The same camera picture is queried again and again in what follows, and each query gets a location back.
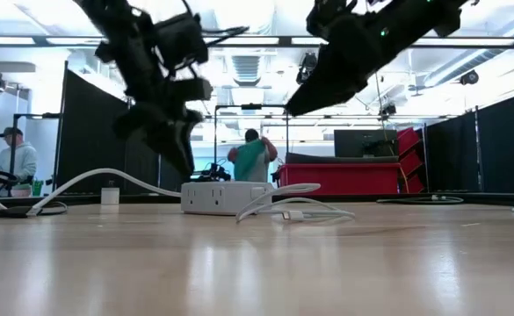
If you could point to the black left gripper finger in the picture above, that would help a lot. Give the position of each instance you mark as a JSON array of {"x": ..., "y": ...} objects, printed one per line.
[
  {"x": 177, "y": 145},
  {"x": 131, "y": 125}
]

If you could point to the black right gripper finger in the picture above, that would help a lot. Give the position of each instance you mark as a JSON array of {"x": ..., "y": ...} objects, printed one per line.
[{"x": 327, "y": 85}]

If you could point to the white power strip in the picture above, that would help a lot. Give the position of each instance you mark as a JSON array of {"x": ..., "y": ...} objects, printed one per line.
[{"x": 221, "y": 199}]

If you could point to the white cube charger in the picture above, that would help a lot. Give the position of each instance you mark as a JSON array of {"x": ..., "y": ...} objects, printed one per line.
[{"x": 110, "y": 196}]

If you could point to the black partition curtain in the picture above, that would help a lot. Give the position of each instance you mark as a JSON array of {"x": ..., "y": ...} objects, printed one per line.
[
  {"x": 85, "y": 153},
  {"x": 502, "y": 149}
]

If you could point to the black monitor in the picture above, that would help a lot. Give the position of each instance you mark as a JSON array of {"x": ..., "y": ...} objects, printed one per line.
[{"x": 353, "y": 142}]

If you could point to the green cloth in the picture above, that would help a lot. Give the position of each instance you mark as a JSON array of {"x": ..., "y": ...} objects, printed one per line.
[{"x": 248, "y": 160}]

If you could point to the dark grey flat cover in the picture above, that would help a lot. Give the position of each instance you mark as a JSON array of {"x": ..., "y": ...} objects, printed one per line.
[{"x": 340, "y": 159}]

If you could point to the person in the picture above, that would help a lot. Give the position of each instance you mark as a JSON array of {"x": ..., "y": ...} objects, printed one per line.
[
  {"x": 19, "y": 162},
  {"x": 251, "y": 134}
]

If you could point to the ceiling air vent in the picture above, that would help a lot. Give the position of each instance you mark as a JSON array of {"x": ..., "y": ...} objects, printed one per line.
[{"x": 245, "y": 70}]

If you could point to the large red storage bin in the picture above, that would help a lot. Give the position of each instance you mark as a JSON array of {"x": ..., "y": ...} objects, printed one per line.
[{"x": 340, "y": 180}]

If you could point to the red shelf bins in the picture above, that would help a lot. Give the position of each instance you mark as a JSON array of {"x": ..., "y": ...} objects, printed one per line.
[{"x": 410, "y": 162}]

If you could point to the green cup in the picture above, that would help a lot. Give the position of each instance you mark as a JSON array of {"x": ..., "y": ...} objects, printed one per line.
[{"x": 37, "y": 188}]

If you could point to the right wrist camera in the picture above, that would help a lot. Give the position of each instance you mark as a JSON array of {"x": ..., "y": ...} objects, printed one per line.
[{"x": 327, "y": 17}]

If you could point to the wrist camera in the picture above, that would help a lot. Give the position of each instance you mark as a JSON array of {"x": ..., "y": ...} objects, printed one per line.
[
  {"x": 327, "y": 17},
  {"x": 179, "y": 41}
]

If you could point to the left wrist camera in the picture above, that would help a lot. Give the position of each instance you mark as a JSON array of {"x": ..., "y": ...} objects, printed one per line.
[{"x": 179, "y": 41}]

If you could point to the small black hanging camera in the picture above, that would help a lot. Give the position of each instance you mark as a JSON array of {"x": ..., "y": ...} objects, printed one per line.
[{"x": 388, "y": 109}]

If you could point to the black metal frame stand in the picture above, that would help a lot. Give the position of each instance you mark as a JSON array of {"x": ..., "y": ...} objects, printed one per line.
[
  {"x": 32, "y": 116},
  {"x": 251, "y": 106}
]

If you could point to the silver ceiling duct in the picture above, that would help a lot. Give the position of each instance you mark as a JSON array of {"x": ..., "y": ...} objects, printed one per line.
[{"x": 480, "y": 56}]

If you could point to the black table edge rail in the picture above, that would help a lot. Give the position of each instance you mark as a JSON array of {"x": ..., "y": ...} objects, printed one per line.
[{"x": 489, "y": 198}]

